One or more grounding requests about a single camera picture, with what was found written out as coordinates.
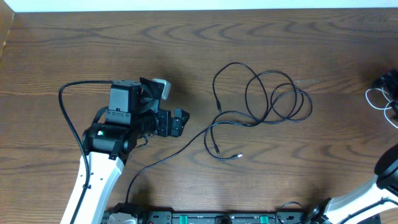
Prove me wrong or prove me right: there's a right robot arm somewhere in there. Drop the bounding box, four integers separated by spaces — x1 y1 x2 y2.
302 69 397 223

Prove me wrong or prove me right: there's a white USB cable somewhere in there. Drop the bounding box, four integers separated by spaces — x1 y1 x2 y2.
364 87 398 129

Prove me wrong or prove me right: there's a black braided USB cable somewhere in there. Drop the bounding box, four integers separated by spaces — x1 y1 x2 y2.
124 119 259 205

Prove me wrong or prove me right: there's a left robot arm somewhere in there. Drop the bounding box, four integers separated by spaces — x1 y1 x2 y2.
58 78 190 223

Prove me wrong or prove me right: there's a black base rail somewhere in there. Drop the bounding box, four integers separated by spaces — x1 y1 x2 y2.
100 203 329 224

